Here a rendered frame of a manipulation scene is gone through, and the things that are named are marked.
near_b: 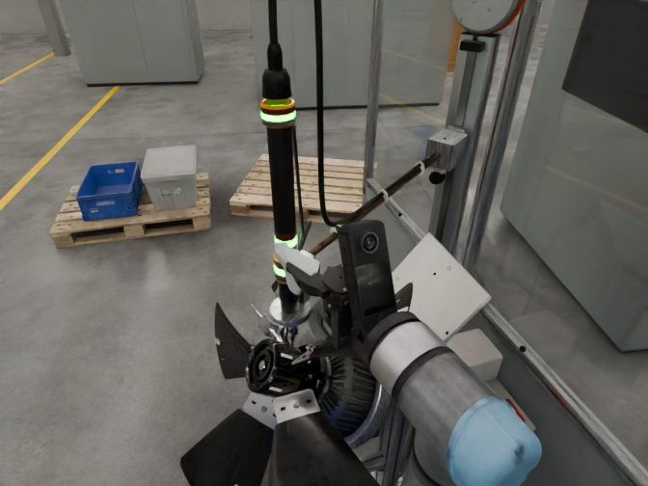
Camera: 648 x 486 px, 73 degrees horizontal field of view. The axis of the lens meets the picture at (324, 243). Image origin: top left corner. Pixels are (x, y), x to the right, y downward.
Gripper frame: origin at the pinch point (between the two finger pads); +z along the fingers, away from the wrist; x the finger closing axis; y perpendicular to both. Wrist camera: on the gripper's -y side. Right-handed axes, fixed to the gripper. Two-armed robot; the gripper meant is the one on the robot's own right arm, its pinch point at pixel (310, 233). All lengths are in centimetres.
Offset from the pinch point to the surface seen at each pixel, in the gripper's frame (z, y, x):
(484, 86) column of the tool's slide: 34, -3, 65
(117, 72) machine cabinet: 752, 148, 34
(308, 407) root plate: 6.3, 48.0, 2.0
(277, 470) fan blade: -2.5, 48.6, -8.8
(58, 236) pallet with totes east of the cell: 297, 157, -69
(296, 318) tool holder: 4.9, 19.9, -0.3
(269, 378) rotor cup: 12.8, 42.6, -3.6
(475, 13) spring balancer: 38, -18, 62
